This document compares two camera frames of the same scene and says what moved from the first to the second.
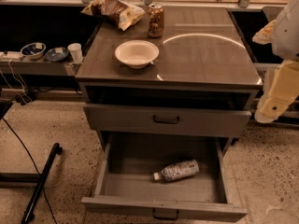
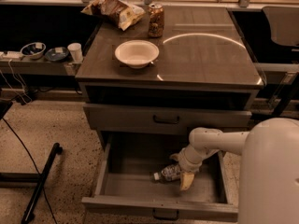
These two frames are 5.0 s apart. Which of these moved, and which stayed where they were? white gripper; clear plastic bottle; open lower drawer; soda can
Moved: white gripper
Stayed: soda can; clear plastic bottle; open lower drawer
